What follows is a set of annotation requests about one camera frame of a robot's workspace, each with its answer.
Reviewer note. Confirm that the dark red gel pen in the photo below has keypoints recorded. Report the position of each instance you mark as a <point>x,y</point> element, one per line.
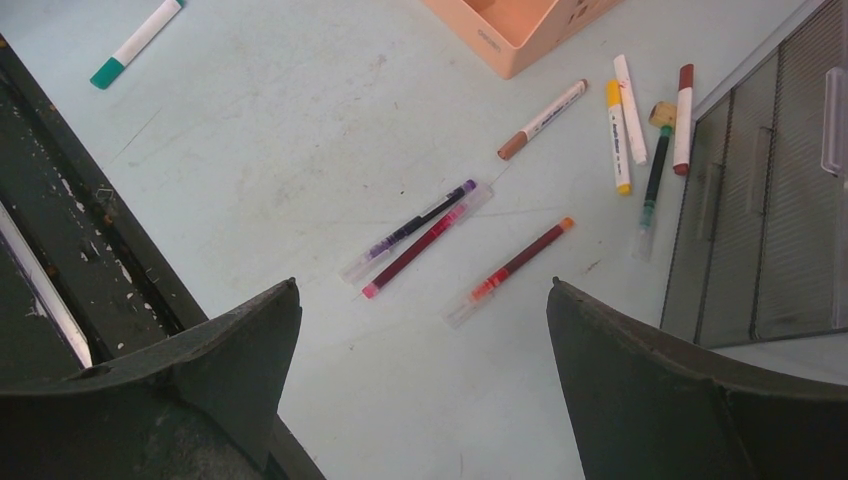
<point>468,205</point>

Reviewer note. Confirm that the dark red cap marker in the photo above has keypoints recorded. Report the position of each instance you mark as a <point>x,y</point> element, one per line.
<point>683,124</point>

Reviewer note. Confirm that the brown cap white marker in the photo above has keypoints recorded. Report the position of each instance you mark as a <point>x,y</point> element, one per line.
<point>542,120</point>

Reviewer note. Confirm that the purple gel pen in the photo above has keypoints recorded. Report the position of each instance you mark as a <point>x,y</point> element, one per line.
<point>375,254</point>

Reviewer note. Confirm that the orange red gel pen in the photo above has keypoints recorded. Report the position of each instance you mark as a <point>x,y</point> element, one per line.
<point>475,296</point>

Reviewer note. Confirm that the orange plastic file organizer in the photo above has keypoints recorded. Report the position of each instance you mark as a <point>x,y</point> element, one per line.
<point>511,35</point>

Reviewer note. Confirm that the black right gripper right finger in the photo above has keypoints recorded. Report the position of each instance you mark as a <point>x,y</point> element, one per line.
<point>644,404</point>

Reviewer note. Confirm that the yellow cap white marker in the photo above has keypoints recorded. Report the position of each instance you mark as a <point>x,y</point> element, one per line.
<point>618,139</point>

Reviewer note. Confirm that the green cap white marker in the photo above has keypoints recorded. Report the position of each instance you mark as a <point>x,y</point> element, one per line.
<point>117,63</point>

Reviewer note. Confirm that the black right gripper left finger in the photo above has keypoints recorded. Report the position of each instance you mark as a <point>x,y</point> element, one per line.
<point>202,404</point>

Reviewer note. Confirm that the clear plastic drawer cabinet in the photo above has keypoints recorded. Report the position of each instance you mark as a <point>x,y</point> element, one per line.
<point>760,252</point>

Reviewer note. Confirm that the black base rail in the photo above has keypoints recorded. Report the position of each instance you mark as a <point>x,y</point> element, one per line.
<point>81,281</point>

